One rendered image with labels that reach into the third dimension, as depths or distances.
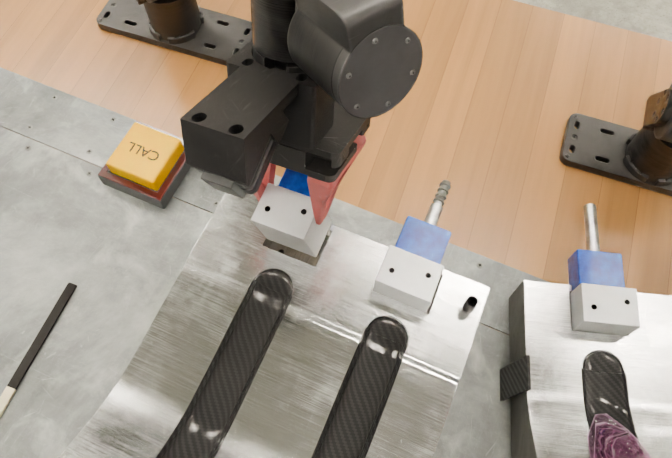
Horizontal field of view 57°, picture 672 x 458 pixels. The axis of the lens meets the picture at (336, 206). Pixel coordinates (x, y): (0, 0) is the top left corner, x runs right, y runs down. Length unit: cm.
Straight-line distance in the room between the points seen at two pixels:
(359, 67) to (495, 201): 40
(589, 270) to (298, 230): 28
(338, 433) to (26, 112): 53
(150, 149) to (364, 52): 41
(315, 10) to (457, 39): 50
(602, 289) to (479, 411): 16
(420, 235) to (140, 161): 31
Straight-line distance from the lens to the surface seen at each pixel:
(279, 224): 51
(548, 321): 61
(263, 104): 38
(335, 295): 55
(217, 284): 56
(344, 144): 43
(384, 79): 36
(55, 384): 67
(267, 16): 40
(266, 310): 56
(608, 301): 61
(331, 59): 34
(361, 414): 54
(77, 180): 75
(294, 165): 45
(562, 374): 60
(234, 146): 36
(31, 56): 88
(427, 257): 55
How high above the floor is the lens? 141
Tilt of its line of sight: 63 degrees down
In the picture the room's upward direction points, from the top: 2 degrees clockwise
